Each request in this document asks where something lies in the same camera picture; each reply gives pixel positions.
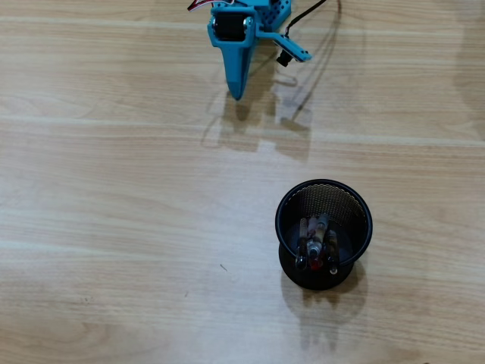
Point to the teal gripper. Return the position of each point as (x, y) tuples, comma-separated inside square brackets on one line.
[(229, 26)]

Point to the black pen with silver tip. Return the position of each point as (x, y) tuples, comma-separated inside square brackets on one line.
[(323, 227)]

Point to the clear pen with black cap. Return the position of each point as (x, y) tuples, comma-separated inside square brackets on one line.
[(302, 242)]

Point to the clear pen with grey grip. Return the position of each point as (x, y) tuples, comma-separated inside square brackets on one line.
[(332, 250)]

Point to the red gel pen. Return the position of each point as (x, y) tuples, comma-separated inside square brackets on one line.
[(315, 264)]

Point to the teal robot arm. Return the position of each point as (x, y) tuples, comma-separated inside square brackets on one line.
[(276, 15)]

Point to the black mesh pen holder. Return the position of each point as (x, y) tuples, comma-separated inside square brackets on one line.
[(322, 278)]

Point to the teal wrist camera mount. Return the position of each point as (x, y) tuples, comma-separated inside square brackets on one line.
[(295, 51)]

